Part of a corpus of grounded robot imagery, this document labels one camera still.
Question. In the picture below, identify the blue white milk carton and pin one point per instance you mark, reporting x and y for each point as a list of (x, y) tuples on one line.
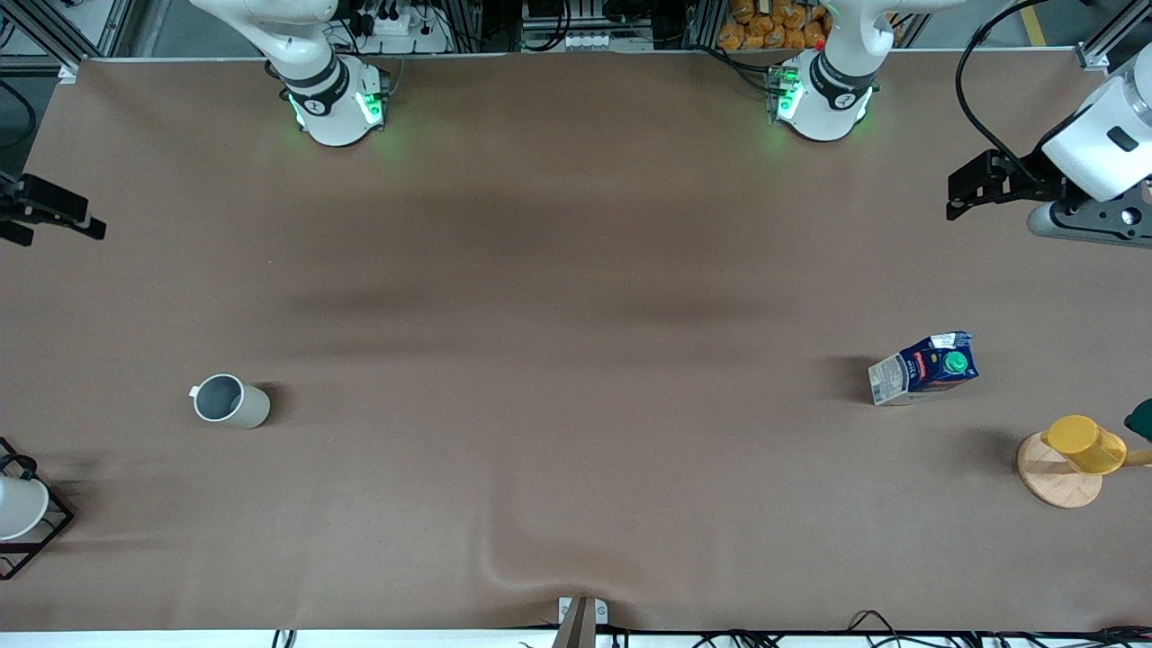
[(927, 367)]

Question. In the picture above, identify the dark green cup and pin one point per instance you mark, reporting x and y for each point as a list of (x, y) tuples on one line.
[(1141, 419)]

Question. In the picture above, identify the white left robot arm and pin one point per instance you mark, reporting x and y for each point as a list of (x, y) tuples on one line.
[(828, 108)]

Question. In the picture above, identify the aluminium frame profile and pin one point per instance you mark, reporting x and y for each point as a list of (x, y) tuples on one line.
[(1102, 45)]

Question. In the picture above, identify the brown table cover sheet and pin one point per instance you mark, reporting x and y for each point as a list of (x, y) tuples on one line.
[(576, 405)]

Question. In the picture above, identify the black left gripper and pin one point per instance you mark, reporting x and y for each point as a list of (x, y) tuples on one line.
[(1031, 174)]

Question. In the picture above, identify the white power strip with plugs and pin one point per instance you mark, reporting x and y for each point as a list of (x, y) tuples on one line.
[(396, 34)]

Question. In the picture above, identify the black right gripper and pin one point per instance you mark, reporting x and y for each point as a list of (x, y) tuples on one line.
[(36, 205)]

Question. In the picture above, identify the grey ceramic cup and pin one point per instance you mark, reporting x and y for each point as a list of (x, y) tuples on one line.
[(238, 402)]

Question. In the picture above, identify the bag of orange bread rolls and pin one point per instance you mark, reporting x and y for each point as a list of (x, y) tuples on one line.
[(774, 25)]

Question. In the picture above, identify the yellow cup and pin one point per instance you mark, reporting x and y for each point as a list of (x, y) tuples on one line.
[(1084, 444)]

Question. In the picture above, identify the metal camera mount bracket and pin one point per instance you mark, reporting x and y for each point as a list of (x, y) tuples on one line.
[(581, 621)]

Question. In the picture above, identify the small white power strip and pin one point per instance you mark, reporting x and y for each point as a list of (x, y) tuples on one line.
[(591, 40)]

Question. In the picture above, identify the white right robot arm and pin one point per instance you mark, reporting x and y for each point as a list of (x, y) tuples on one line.
[(328, 108)]

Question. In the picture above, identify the round wooden mug stand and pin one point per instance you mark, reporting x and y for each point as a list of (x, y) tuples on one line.
[(1053, 481)]

